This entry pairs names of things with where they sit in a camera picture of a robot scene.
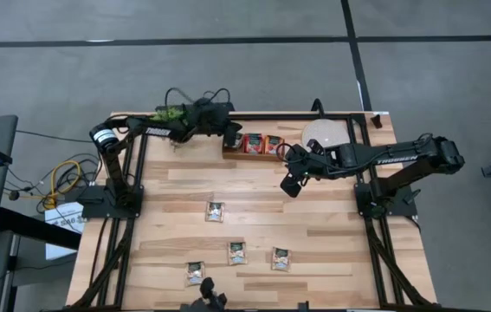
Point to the white paper sheet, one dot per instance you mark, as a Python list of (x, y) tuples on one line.
[(65, 216)]

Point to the small black bracket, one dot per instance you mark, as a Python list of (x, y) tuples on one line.
[(376, 121)]

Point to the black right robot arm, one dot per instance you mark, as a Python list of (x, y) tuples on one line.
[(357, 156)]

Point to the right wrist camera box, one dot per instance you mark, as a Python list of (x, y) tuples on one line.
[(291, 186)]

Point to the orange tea packet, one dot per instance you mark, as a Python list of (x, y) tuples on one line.
[(273, 145)]

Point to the round woven placemat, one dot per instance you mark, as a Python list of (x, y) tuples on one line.
[(327, 130)]

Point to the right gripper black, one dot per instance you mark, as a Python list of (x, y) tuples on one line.
[(308, 158)]

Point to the red tea packet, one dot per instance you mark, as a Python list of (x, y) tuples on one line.
[(253, 144)]

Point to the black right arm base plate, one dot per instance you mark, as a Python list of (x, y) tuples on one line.
[(401, 195)]

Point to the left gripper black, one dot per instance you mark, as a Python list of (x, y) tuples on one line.
[(208, 119)]

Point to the wooden tea organizer box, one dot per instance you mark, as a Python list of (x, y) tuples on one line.
[(253, 157)]

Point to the beige tea packet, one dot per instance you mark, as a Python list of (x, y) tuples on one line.
[(237, 253), (194, 272), (235, 143), (215, 212), (281, 259)]

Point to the green plant in white pot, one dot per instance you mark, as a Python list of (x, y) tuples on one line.
[(167, 115)]

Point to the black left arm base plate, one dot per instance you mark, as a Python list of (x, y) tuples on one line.
[(93, 209)]

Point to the black desk crossbar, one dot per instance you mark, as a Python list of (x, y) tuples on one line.
[(33, 227)]

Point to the black power strip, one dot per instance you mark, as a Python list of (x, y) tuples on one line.
[(230, 106)]

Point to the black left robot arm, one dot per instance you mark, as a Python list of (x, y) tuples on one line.
[(132, 125)]

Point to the black jointed device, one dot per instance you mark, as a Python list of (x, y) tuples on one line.
[(210, 297)]

